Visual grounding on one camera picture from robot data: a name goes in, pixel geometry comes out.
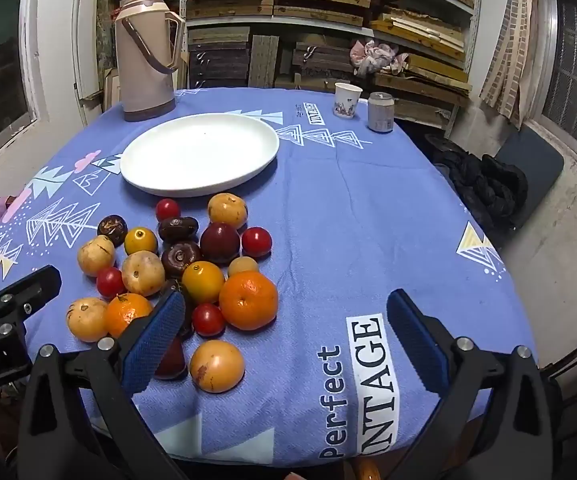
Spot white leaning board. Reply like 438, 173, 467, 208
71, 0, 119, 128

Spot grey drink can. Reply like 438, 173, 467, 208
367, 91, 394, 134

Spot printed paper cup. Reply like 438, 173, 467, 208
332, 82, 364, 119

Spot hanging brick-pattern cloth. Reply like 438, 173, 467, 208
479, 0, 551, 128

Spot mandarin orange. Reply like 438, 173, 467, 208
218, 270, 279, 331
105, 293, 154, 339

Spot beige thermos flask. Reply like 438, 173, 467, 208
113, 0, 185, 122

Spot small tan round fruit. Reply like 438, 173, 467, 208
227, 256, 260, 279

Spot dark blue chair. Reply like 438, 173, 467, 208
493, 125, 565, 231

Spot yellow tomato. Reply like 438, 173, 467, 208
182, 260, 226, 306
124, 227, 159, 257

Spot black jacket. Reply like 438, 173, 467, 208
425, 135, 529, 231

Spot white oval plate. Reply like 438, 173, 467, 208
120, 113, 280, 198

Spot dark brown water chestnut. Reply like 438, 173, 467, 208
158, 216, 200, 242
161, 241, 204, 278
97, 214, 128, 247

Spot blue printed tablecloth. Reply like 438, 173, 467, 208
0, 87, 536, 467

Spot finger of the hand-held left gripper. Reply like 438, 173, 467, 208
0, 265, 62, 333

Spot yellow-tan round fruit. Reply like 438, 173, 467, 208
207, 193, 248, 231
189, 340, 246, 394
121, 250, 166, 297

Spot white metal shelf unit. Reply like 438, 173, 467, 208
181, 0, 484, 126

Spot pink crumpled cloth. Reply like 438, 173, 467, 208
351, 39, 409, 78

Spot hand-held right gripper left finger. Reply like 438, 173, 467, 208
16, 290, 189, 480

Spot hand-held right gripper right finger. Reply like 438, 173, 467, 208
385, 289, 564, 480

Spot striped tan round fruit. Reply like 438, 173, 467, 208
77, 235, 116, 277
66, 297, 110, 343

